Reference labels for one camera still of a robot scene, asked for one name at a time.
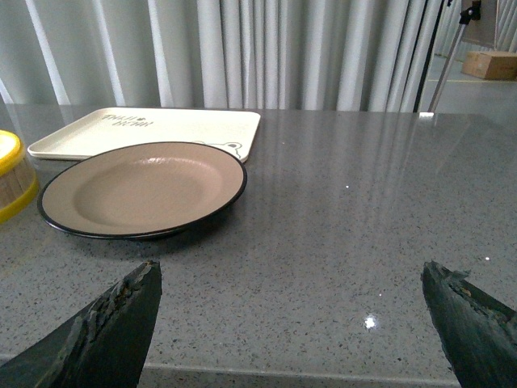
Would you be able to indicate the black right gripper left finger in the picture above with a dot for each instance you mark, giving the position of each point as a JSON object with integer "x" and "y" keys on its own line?
{"x": 103, "y": 345}

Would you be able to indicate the grey pleated curtain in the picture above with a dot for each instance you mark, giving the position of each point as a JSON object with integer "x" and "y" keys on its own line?
{"x": 312, "y": 55}

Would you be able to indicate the metal tripod stand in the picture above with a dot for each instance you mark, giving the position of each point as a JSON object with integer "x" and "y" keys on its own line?
{"x": 468, "y": 14}

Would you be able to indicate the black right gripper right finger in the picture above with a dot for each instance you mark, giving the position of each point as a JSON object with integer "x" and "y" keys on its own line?
{"x": 477, "y": 332}

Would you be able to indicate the brown plate with black rim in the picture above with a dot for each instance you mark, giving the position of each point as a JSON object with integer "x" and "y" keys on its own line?
{"x": 143, "y": 191}

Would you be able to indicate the cream rectangular tray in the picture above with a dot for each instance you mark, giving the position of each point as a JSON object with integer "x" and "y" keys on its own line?
{"x": 113, "y": 128}

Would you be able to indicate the bamboo steamer with yellow rims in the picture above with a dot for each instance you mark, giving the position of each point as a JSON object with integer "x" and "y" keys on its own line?
{"x": 19, "y": 183}

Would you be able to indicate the cardboard box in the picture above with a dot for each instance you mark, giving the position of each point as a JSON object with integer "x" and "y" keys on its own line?
{"x": 490, "y": 65}

